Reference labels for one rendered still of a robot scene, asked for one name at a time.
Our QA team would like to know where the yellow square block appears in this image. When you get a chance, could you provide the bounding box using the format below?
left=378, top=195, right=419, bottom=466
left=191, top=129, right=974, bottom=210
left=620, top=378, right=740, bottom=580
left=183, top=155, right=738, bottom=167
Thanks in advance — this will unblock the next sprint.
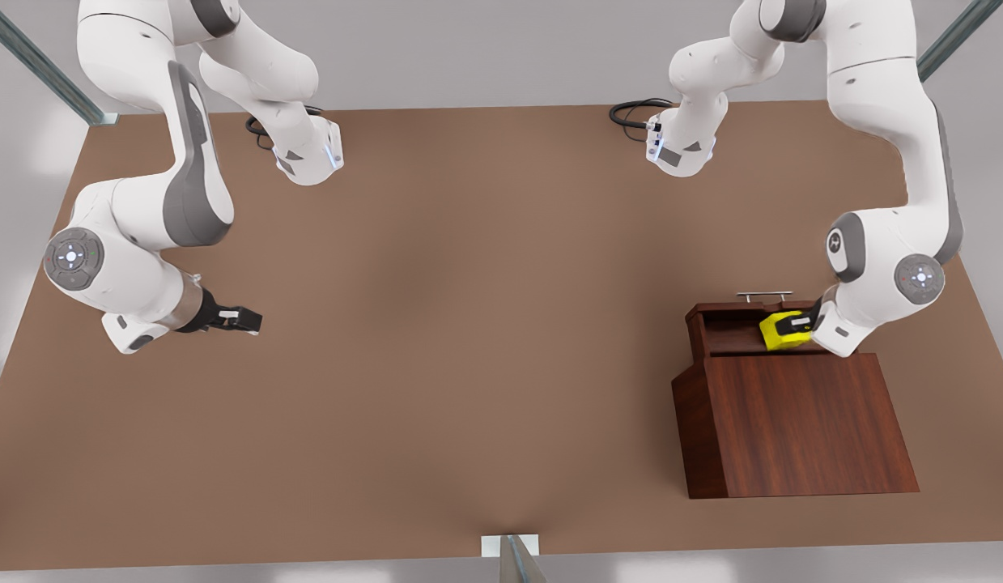
left=759, top=310, right=814, bottom=352

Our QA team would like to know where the wooden drawer with silver handle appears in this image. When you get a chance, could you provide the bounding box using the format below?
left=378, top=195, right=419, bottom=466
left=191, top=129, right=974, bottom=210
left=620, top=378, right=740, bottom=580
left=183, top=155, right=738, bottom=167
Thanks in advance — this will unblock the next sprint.
left=685, top=290, right=827, bottom=359

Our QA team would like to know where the dark wooden drawer cabinet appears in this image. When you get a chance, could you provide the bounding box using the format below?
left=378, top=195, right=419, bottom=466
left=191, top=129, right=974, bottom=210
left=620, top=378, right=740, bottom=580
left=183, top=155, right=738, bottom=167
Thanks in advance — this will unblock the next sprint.
left=671, top=350, right=921, bottom=500

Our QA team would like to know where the black cable loop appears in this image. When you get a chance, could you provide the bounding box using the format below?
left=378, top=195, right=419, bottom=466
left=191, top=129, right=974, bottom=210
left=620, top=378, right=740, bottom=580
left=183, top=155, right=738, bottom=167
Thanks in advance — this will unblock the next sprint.
left=244, top=104, right=325, bottom=152
left=609, top=98, right=677, bottom=145

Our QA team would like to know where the silver frame post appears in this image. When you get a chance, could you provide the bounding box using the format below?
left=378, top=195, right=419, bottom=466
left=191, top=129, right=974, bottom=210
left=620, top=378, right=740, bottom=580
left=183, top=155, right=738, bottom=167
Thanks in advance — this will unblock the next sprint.
left=479, top=534, right=549, bottom=583
left=916, top=0, right=1003, bottom=83
left=0, top=0, right=120, bottom=127

